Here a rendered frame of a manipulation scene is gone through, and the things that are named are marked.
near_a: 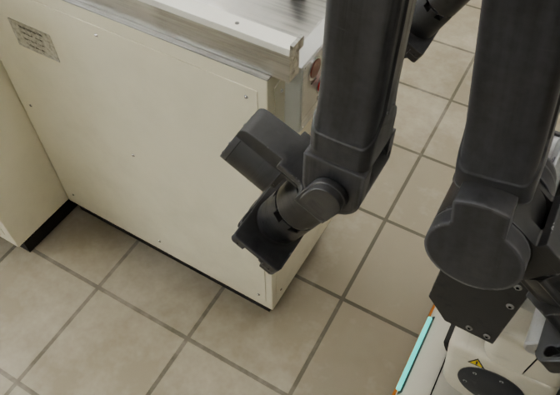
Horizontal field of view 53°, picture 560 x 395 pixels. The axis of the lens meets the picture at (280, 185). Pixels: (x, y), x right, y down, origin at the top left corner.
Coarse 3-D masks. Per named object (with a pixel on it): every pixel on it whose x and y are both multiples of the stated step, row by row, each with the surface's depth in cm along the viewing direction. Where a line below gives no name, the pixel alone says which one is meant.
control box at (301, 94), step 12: (312, 36) 88; (312, 48) 86; (300, 60) 84; (312, 60) 85; (300, 72) 84; (288, 84) 87; (300, 84) 85; (312, 84) 90; (288, 96) 89; (300, 96) 87; (312, 96) 92; (288, 108) 91; (300, 108) 89; (312, 108) 94; (288, 120) 93; (300, 120) 92
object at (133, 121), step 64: (0, 0) 104; (64, 0) 94; (256, 0) 94; (320, 0) 94; (64, 64) 108; (128, 64) 97; (192, 64) 88; (64, 128) 129; (128, 128) 113; (192, 128) 100; (128, 192) 135; (192, 192) 118; (256, 192) 104; (192, 256) 142
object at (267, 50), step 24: (96, 0) 91; (120, 0) 88; (144, 0) 84; (168, 0) 83; (192, 0) 83; (144, 24) 89; (168, 24) 85; (192, 24) 83; (216, 24) 80; (240, 24) 79; (216, 48) 84; (240, 48) 81; (264, 48) 78; (288, 48) 76; (264, 72) 82; (288, 72) 79
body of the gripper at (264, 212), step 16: (272, 192) 65; (256, 208) 63; (272, 208) 59; (256, 224) 63; (272, 224) 60; (288, 224) 58; (240, 240) 61; (256, 240) 62; (272, 240) 62; (288, 240) 61; (256, 256) 62; (272, 256) 62; (288, 256) 63; (272, 272) 62
